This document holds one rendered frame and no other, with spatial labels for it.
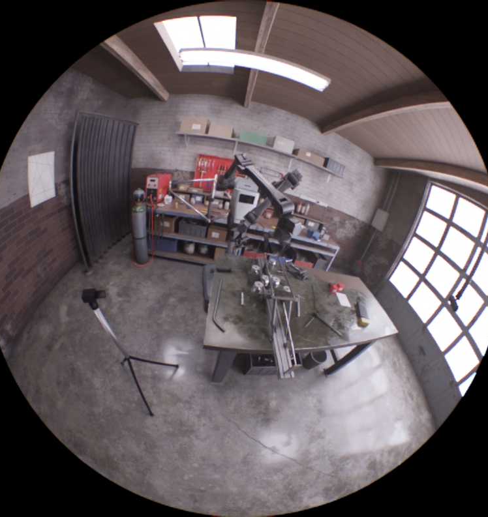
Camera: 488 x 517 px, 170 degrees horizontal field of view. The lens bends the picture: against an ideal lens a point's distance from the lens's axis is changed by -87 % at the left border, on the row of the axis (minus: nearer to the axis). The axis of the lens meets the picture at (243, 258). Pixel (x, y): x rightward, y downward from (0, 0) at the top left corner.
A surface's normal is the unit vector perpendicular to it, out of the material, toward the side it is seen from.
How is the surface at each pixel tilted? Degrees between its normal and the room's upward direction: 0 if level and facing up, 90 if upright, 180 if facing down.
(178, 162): 90
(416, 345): 90
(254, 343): 0
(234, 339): 0
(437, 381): 90
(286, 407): 0
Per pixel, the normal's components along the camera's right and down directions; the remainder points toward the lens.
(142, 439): 0.22, -0.83
